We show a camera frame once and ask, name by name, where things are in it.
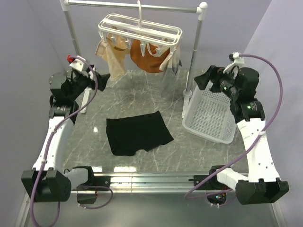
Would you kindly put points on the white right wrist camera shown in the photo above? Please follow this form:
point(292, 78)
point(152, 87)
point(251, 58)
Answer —
point(236, 61)

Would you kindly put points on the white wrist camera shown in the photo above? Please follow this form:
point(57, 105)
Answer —
point(236, 61)
point(79, 66)

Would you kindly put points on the aluminium front rail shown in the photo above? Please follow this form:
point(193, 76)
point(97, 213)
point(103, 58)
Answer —
point(151, 183)

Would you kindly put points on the white plastic clip hanger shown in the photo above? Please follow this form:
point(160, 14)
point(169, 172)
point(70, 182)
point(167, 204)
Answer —
point(154, 37)

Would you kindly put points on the beige hanging underwear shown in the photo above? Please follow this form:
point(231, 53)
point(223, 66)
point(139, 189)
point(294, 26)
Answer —
point(113, 50)

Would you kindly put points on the white plastic laundry basket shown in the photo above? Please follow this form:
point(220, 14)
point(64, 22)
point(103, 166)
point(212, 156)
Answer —
point(208, 116)

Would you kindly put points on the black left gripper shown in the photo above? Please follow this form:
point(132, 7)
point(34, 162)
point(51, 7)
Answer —
point(102, 79)

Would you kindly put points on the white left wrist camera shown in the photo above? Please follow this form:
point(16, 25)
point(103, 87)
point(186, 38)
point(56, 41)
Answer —
point(79, 66)

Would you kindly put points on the black underwear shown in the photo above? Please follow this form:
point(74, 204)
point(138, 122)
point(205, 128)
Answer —
point(128, 135)

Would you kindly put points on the white metal clothes rack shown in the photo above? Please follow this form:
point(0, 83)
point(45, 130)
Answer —
point(200, 10)

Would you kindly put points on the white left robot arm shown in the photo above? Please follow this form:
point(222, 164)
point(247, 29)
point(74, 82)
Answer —
point(62, 118)

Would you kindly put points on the orange hanging underwear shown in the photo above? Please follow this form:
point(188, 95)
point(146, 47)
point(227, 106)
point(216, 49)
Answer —
point(148, 62)

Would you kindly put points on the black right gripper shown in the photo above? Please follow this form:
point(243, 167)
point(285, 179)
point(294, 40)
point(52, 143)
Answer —
point(216, 75)

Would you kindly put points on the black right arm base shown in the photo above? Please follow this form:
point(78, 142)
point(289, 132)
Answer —
point(218, 200)

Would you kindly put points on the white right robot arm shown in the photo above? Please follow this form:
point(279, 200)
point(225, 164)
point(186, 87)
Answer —
point(263, 183)

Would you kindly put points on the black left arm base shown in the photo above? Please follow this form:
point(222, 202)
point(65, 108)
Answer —
point(87, 194)

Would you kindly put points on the cream grey hanging underwear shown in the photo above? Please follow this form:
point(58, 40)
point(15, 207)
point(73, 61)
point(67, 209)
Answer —
point(172, 62)

